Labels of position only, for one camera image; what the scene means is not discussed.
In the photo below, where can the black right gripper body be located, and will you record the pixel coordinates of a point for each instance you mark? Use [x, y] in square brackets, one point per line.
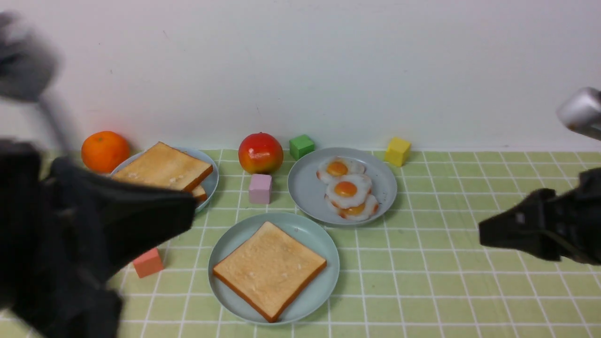
[571, 222]

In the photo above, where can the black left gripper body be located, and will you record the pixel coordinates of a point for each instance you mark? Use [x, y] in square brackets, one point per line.
[47, 280]

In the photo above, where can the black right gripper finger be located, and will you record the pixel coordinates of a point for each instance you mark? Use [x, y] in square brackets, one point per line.
[525, 228]

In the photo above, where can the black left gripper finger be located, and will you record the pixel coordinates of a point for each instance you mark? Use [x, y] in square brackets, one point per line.
[106, 224]

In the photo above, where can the toast slice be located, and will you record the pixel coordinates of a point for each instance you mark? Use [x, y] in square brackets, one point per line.
[199, 194]
[269, 270]
[162, 168]

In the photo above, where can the fried egg toy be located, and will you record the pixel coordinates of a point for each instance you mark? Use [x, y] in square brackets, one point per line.
[349, 190]
[335, 167]
[357, 213]

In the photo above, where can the light green sandwich plate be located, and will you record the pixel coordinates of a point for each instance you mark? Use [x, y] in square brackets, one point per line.
[307, 232]

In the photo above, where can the salmon pink cube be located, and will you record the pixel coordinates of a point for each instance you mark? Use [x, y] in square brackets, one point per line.
[148, 263]

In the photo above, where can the orange mandarin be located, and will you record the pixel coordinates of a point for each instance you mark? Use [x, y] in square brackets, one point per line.
[103, 151]

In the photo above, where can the light blue bread plate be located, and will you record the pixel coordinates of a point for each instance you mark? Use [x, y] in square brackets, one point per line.
[209, 180]

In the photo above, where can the light pink cube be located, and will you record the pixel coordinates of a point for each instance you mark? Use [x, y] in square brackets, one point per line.
[260, 188]

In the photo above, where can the red yellow apple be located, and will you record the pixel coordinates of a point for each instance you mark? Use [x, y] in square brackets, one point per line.
[260, 154]

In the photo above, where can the yellow cube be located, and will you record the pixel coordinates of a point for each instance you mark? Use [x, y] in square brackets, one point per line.
[397, 151]

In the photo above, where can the grey egg plate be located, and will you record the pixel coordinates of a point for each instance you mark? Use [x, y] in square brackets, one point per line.
[308, 192]

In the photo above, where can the green cube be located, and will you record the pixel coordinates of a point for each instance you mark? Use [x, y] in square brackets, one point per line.
[300, 146]

